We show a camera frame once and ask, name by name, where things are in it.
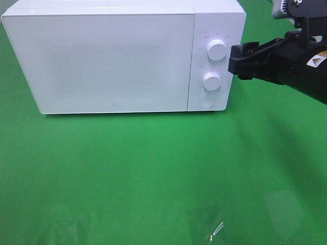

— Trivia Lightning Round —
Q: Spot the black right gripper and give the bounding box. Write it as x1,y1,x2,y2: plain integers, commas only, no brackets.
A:
228,17,323,86

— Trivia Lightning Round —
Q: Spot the white round knob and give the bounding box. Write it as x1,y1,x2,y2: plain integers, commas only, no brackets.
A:
206,39,227,61
203,72,221,91

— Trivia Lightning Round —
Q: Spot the white microwave door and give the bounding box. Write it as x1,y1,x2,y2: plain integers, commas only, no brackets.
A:
3,14,194,114

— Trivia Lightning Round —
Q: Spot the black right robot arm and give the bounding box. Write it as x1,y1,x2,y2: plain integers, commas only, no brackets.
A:
228,17,326,104

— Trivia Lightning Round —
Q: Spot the round white door-release button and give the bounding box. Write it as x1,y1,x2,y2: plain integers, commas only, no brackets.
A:
200,96,215,109

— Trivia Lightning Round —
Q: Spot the white microwave oven body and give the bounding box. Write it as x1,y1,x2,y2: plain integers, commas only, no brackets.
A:
1,1,246,112

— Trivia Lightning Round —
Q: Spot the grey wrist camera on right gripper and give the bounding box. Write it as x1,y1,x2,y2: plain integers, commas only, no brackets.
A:
271,0,302,19

